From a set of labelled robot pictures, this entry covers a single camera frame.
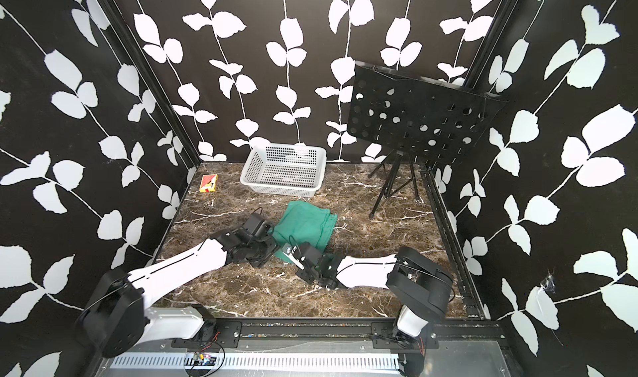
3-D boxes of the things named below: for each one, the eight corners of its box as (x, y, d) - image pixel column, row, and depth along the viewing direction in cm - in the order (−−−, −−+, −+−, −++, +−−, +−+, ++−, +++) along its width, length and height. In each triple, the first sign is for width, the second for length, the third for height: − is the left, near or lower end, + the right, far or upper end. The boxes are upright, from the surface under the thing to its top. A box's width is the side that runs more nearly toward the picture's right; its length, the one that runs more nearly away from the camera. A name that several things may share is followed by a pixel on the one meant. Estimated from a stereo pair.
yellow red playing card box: (201, 193, 111) (199, 190, 110) (203, 177, 117) (202, 174, 116) (216, 191, 112) (214, 188, 110) (218, 176, 118) (216, 173, 117)
